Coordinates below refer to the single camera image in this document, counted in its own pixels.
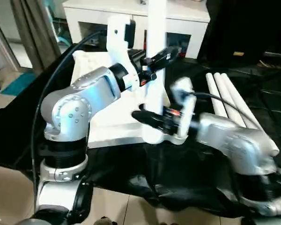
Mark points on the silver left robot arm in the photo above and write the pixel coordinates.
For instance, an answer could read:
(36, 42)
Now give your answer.
(70, 117)

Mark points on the blue floor mat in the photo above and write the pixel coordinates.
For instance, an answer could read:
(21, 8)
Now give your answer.
(18, 84)

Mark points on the black table mat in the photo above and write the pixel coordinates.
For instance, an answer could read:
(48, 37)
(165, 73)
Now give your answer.
(168, 187)

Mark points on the black cabinet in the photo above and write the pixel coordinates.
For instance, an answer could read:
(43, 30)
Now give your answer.
(248, 23)

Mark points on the white display cabinet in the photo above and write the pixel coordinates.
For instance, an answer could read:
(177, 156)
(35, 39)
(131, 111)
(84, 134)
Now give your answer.
(187, 18)

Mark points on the grey curtain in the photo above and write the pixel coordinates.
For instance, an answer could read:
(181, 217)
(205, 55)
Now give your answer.
(35, 28)

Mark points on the white plastic table leg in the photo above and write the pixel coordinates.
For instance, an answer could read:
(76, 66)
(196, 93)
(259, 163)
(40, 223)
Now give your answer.
(240, 101)
(155, 47)
(216, 93)
(228, 93)

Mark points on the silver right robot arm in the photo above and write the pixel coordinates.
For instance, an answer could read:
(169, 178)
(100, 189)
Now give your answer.
(234, 140)

